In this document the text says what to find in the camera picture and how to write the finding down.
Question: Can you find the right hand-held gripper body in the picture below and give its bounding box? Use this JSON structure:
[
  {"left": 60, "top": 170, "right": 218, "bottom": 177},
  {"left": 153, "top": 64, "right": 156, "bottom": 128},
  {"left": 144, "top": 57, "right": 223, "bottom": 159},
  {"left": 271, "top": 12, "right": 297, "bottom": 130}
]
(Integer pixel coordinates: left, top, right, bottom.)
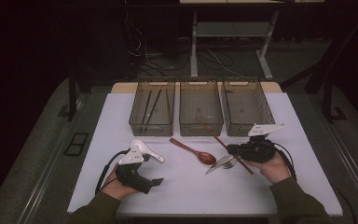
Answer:
[{"left": 234, "top": 122, "right": 286, "bottom": 164}]

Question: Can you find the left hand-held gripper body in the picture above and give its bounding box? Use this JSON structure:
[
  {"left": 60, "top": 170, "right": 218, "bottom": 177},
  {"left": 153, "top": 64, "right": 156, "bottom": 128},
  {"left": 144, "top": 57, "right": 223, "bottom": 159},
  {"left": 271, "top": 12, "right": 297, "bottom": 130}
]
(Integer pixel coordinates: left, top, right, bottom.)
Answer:
[{"left": 115, "top": 147, "right": 154, "bottom": 195}]

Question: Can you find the brown wooden spoon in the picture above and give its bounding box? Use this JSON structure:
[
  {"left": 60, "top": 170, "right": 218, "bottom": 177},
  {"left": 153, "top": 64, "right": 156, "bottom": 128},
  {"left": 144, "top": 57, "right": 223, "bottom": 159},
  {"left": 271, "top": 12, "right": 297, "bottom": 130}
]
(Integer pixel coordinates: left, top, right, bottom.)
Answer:
[{"left": 169, "top": 137, "right": 217, "bottom": 166}]

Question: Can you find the black chopstick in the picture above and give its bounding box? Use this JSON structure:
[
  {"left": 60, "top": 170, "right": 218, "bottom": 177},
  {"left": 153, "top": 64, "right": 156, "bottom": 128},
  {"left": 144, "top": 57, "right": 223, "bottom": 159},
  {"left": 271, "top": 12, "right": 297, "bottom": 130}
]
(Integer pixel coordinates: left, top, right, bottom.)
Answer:
[
  {"left": 139, "top": 90, "right": 153, "bottom": 133},
  {"left": 144, "top": 89, "right": 163, "bottom": 129}
]

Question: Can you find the translucent brown storage bin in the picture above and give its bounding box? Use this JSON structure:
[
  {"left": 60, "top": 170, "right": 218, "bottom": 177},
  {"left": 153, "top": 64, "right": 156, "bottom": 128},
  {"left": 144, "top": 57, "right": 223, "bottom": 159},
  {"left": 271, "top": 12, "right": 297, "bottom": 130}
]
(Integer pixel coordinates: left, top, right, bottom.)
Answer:
[
  {"left": 179, "top": 78, "right": 225, "bottom": 137},
  {"left": 222, "top": 78, "right": 276, "bottom": 138},
  {"left": 129, "top": 78, "right": 176, "bottom": 137}
]

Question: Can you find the person's left hand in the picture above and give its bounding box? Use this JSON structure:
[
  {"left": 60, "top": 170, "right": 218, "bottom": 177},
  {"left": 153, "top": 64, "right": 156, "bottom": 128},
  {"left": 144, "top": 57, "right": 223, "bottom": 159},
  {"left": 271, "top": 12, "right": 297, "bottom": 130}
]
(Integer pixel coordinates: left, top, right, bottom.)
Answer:
[{"left": 101, "top": 167, "right": 139, "bottom": 201}]

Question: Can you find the person's right hand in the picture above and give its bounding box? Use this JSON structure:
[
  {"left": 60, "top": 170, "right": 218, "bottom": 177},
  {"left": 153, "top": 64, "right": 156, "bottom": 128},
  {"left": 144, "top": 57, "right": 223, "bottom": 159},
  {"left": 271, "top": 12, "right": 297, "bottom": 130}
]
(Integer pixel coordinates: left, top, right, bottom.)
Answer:
[{"left": 251, "top": 151, "right": 292, "bottom": 185}]

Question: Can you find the metal table knife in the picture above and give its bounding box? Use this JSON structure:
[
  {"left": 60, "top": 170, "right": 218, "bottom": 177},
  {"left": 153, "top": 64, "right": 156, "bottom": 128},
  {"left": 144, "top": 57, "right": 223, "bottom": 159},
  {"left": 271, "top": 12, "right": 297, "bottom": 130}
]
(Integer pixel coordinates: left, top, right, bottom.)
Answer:
[{"left": 204, "top": 154, "right": 236, "bottom": 175}]

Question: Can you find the white table cover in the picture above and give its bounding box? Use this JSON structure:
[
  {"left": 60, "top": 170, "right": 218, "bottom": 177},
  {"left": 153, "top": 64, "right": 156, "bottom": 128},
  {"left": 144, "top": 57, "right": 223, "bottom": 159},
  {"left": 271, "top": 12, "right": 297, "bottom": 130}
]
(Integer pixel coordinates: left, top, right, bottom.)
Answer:
[{"left": 67, "top": 91, "right": 344, "bottom": 217}]

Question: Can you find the black floor socket plate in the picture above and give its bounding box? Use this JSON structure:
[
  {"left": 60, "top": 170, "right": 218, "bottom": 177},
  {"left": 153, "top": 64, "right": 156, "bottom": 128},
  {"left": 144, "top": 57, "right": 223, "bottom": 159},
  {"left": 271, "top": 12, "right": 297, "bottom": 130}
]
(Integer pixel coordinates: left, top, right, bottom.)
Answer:
[{"left": 63, "top": 132, "right": 90, "bottom": 157}]

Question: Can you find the black metal stand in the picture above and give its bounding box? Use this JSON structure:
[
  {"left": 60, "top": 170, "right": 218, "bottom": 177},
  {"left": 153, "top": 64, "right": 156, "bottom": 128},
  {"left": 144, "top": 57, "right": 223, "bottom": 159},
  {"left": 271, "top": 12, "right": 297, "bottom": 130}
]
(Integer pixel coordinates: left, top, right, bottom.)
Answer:
[
  {"left": 322, "top": 77, "right": 349, "bottom": 124},
  {"left": 57, "top": 68, "right": 85, "bottom": 122}
]

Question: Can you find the right hand-held gripper black cable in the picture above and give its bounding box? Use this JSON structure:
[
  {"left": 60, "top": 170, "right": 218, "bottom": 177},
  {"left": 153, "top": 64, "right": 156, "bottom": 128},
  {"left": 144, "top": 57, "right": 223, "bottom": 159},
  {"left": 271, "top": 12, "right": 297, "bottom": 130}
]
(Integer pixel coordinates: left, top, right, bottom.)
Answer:
[{"left": 271, "top": 141, "right": 297, "bottom": 181}]

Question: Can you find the metal floor rail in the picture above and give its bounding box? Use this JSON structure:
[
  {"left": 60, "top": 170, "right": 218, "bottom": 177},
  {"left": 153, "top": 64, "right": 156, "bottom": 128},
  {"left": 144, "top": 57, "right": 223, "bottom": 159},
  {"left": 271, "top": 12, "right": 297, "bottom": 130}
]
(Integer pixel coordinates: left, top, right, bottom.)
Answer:
[
  {"left": 21, "top": 102, "right": 85, "bottom": 224},
  {"left": 316, "top": 115, "right": 358, "bottom": 213}
]

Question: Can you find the white metal frame desk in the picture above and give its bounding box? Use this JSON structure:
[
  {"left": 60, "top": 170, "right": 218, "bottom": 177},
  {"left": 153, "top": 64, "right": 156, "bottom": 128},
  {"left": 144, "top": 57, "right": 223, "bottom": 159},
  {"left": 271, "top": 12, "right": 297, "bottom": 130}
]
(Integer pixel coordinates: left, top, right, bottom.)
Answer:
[{"left": 179, "top": 0, "right": 325, "bottom": 81}]

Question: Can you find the tangle of floor cables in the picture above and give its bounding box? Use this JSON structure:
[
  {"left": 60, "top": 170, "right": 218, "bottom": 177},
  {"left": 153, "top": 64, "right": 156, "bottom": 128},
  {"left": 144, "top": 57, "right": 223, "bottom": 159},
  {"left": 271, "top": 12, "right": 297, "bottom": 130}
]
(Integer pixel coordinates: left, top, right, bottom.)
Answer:
[{"left": 122, "top": 12, "right": 246, "bottom": 78}]

